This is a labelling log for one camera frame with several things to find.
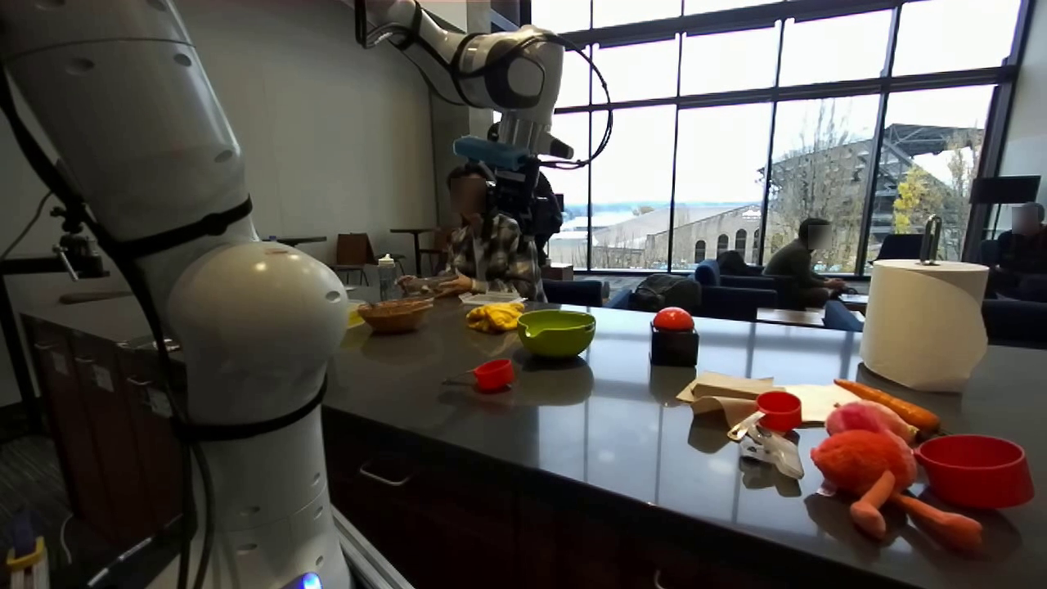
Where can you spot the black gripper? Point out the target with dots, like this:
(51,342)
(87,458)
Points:
(518,183)

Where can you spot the red toy pot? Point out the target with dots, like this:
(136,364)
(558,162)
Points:
(493,374)

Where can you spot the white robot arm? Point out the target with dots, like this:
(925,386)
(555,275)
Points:
(249,327)

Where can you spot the green bowl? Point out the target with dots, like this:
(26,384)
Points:
(558,331)

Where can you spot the toy carrot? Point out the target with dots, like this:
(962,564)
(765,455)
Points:
(887,401)

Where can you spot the orange plush toy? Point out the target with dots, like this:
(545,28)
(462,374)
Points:
(863,462)

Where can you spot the red plastic bowl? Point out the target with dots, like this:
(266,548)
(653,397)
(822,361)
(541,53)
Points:
(973,472)

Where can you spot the person in plaid shirt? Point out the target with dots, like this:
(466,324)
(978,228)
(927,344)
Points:
(496,264)

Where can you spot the yellow crumpled cloth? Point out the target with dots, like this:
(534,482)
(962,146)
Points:
(496,314)

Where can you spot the small dark table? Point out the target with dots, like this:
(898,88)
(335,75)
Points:
(409,229)

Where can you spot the orange dome button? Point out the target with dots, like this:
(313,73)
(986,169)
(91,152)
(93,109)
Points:
(673,319)

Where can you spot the brown oval wicker basket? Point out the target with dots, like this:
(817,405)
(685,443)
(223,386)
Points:
(395,314)

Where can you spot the black square block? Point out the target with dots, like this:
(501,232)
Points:
(673,349)

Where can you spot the brown wooden chair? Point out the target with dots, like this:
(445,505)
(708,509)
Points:
(356,251)

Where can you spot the blue armchair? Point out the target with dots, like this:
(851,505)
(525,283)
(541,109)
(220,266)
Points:
(723,283)

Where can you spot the wooden cutting board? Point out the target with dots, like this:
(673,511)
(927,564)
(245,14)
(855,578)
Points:
(721,395)

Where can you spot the seated person dark jacket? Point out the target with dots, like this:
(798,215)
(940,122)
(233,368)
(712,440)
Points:
(797,264)

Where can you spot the dark counter cabinet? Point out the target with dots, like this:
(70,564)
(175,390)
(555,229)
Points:
(458,511)

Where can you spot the small red cup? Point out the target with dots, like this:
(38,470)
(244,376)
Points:
(781,411)

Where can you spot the white plastic clip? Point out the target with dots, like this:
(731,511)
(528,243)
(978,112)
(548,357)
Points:
(771,446)

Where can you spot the pale wooden board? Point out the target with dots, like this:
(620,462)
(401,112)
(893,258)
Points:
(822,401)

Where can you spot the white paper towel roll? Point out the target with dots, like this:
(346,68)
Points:
(925,320)

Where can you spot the black monitor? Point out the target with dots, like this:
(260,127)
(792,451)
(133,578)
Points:
(1007,187)

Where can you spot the seated person black top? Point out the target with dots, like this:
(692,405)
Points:
(1023,251)

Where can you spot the yellow clamp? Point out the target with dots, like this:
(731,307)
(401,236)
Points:
(23,557)

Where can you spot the black window frame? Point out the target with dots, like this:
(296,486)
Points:
(765,96)

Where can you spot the black tripod camera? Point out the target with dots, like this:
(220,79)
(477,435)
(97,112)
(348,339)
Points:
(76,247)

